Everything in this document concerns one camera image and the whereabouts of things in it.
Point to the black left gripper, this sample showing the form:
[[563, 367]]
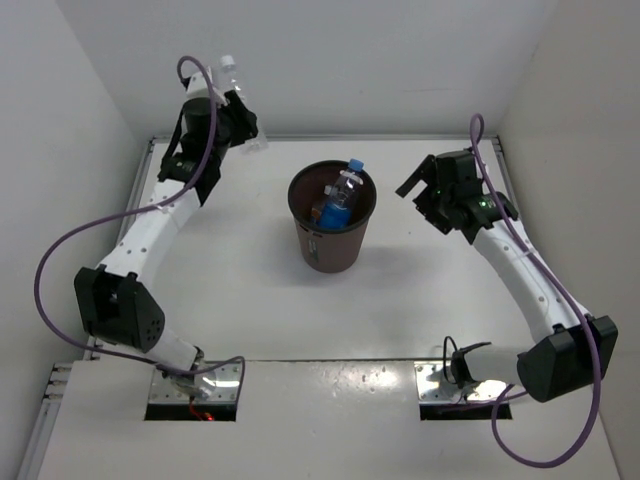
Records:
[[241, 119]]

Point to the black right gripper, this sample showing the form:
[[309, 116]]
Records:
[[426, 172]]

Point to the blue label water bottle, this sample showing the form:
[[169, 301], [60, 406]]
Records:
[[339, 206]]

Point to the clear bottle orange-blue label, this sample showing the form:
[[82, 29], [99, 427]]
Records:
[[319, 204]]

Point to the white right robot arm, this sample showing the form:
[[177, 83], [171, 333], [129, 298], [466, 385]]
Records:
[[559, 362]]

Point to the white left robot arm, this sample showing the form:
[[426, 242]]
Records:
[[192, 281]]

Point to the brown plastic bin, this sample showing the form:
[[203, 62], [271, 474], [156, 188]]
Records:
[[328, 250]]

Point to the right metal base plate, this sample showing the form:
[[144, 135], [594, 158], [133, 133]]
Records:
[[435, 386]]

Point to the metal base plate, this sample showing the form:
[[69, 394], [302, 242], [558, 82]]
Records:
[[435, 386], [217, 387]]

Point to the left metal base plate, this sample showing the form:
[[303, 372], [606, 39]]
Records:
[[217, 387]]

